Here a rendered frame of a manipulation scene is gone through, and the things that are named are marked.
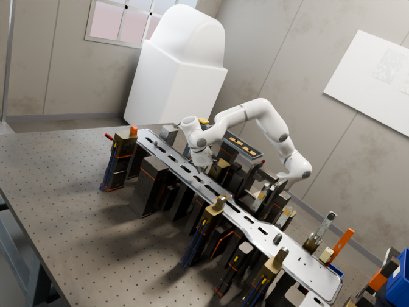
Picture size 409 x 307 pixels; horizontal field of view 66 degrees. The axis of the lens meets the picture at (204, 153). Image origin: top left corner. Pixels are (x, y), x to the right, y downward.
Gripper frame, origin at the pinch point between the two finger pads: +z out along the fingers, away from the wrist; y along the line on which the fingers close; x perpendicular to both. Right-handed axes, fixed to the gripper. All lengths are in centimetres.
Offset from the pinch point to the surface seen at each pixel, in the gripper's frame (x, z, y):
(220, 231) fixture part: -21.2, 23.2, 4.3
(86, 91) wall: 177, 16, -194
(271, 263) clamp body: -45, 13, 33
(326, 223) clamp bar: -16, 25, 55
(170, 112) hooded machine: 175, 61, -101
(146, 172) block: -7.7, -8.8, -29.3
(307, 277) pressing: -41, 29, 45
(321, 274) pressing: -36, 35, 51
